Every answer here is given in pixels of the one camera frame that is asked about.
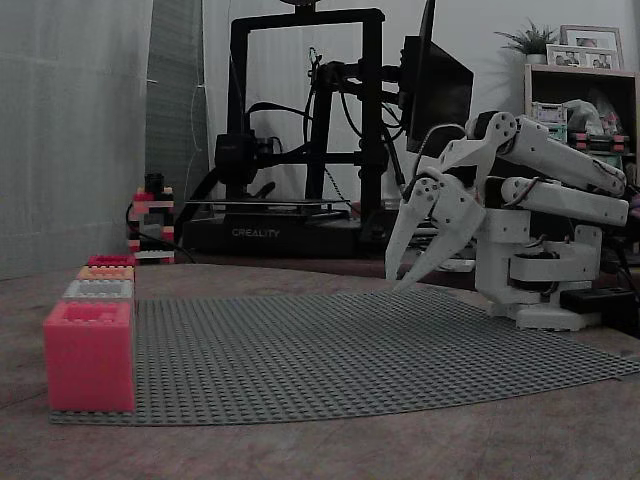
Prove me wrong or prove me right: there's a wooden shelf unit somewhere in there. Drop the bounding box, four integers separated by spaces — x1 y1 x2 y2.
523 63 640 176

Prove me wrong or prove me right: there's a grey lego block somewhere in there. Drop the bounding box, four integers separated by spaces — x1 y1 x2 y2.
62 278 136 304

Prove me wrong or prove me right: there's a multicolour Lego camera tower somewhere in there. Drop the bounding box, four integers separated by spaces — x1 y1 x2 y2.
127 185 176 265

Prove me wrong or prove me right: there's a white plastic bag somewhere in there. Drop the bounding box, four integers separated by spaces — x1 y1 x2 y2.
562 98 609 139

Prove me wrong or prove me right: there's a black Creality 3D printer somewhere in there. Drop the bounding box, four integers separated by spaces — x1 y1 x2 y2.
180 0 389 260

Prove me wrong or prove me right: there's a small white picture frame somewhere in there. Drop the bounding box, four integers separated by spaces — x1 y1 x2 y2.
545 43 621 71

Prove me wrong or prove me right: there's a small potted green plant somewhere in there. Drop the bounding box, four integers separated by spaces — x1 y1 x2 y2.
494 18 559 65

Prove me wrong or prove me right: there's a grey Lego baseplate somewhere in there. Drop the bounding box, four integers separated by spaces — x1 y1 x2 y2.
48 285 640 427

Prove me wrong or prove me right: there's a large white picture frame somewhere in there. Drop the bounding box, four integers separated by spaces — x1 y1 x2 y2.
559 24 625 71

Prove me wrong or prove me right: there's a white and green plastic drawer unit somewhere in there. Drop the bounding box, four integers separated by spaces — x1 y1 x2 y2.
530 102 571 141

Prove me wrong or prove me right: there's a large pink lego block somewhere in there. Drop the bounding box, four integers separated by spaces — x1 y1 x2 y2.
42 301 137 414

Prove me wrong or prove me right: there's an orange lego block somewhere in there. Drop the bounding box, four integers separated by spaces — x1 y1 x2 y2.
74 265 136 282

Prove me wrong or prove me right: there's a grey textured panel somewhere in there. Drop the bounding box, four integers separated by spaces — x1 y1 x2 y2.
145 0 211 194

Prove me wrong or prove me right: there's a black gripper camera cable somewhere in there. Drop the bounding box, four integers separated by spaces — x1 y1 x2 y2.
399 122 469 194

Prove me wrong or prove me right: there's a red lego block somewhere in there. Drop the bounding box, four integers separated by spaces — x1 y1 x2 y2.
85 254 137 268

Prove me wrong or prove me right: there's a black tower camera cable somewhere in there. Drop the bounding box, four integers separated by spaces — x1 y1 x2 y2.
164 233 198 264

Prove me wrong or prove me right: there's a black computer monitor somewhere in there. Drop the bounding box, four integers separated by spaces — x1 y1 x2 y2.
402 0 475 156

